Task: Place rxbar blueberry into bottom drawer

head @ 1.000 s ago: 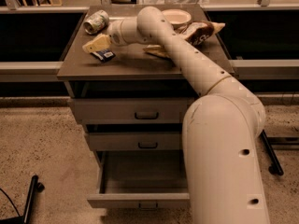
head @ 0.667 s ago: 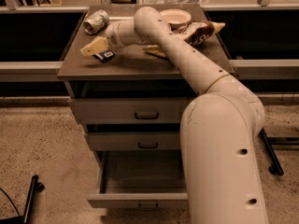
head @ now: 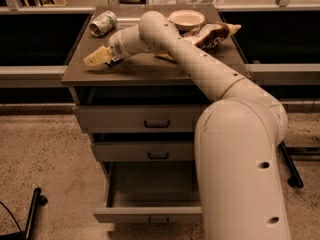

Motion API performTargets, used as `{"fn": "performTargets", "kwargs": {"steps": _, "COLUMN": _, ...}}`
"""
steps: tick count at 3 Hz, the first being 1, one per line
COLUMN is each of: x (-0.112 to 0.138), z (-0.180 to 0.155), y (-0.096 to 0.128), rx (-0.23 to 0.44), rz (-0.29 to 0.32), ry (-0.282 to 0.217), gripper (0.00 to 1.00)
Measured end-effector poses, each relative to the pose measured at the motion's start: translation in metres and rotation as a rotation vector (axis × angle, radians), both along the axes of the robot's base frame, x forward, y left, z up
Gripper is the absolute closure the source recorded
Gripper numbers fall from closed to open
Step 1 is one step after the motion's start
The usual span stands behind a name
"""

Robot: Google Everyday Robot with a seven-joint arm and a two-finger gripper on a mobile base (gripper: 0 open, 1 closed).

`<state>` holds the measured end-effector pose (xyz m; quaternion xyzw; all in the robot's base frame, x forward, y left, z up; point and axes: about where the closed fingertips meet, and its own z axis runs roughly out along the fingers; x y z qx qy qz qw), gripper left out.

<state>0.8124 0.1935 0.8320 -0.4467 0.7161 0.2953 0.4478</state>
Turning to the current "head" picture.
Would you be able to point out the brown yellow chip bag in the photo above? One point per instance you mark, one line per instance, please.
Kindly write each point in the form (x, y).
(210, 35)

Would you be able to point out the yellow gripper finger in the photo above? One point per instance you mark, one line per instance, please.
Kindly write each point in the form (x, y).
(100, 56)

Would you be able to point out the grey middle drawer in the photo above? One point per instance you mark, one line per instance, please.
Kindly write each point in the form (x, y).
(125, 147)

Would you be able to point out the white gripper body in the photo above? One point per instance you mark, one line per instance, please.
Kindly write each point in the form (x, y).
(116, 46)

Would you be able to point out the grey bottom drawer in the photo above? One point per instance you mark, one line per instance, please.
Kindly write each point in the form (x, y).
(153, 192)

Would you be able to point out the blue rxbar blueberry bar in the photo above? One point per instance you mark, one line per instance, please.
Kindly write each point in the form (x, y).
(113, 63)

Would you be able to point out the grey top drawer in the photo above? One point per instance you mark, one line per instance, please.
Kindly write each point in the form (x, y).
(137, 109)

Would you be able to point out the grey drawer cabinet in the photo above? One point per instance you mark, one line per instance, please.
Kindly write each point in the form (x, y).
(144, 69)

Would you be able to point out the white bowl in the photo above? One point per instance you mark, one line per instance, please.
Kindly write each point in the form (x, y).
(185, 20)

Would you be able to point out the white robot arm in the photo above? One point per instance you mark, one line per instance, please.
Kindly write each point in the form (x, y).
(235, 137)

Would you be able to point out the grey drawer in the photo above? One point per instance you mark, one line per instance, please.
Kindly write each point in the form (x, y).
(137, 109)
(153, 192)
(125, 147)

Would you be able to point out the black stand leg left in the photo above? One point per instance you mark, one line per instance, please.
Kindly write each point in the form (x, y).
(37, 200)

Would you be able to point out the green white soda can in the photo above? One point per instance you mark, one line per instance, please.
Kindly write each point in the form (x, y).
(103, 24)

